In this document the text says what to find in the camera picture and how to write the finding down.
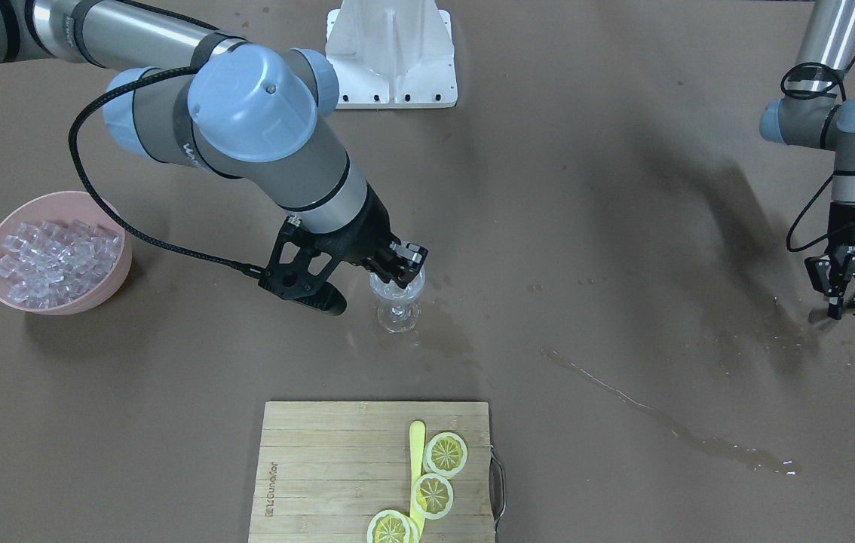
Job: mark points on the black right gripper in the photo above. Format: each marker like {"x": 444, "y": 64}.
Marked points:
{"x": 362, "y": 230}

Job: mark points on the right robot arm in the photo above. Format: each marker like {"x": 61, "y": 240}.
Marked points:
{"x": 188, "y": 93}

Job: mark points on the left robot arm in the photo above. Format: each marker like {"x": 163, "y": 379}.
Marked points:
{"x": 815, "y": 112}

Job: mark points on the clear wine glass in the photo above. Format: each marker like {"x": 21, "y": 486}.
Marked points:
{"x": 397, "y": 309}

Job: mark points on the pile of clear ice cubes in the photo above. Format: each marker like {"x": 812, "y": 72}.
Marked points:
{"x": 48, "y": 265}

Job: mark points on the lemon slice far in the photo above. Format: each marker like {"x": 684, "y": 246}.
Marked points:
{"x": 445, "y": 454}

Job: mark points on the brown table mat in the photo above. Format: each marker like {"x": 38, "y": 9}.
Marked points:
{"x": 607, "y": 269}

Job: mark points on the wooden cutting board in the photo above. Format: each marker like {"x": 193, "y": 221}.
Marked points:
{"x": 325, "y": 468}

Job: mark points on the lemon slice middle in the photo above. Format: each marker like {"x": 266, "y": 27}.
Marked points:
{"x": 432, "y": 497}

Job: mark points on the pink bowl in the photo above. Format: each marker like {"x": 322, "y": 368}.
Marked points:
{"x": 64, "y": 207}

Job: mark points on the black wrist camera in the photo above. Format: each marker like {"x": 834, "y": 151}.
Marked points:
{"x": 300, "y": 266}

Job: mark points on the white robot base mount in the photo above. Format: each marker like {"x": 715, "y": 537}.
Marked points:
{"x": 392, "y": 54}

